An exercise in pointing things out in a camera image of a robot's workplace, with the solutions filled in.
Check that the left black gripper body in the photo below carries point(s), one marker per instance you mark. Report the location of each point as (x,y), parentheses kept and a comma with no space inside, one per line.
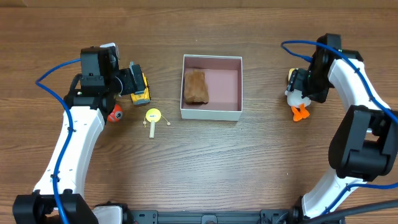
(136,78)

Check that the white box pink inside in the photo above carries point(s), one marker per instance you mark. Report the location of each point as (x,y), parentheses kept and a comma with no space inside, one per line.
(224,78)

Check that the yellow toy excavator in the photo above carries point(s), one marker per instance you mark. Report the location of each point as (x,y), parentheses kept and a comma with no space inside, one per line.
(141,94)

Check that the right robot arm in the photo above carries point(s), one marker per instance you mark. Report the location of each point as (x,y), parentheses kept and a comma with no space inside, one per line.
(365,144)

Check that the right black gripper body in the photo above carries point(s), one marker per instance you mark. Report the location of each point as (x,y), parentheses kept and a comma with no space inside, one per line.
(300,80)

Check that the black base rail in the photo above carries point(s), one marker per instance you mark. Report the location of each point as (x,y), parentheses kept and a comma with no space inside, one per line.
(155,217)

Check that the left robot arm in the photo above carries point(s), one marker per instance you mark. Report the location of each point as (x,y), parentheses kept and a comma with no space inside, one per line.
(58,197)

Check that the brown plush block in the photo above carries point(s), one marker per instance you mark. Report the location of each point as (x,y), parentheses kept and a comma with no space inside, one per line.
(195,88)

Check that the white plush duck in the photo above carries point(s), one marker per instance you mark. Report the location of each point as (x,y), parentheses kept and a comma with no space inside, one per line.
(298,105)

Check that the red toy ball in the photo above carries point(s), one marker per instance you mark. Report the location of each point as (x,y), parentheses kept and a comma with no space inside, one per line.
(116,115)

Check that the yellow rattle drum toy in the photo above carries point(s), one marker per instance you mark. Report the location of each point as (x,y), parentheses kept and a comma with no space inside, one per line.
(152,117)

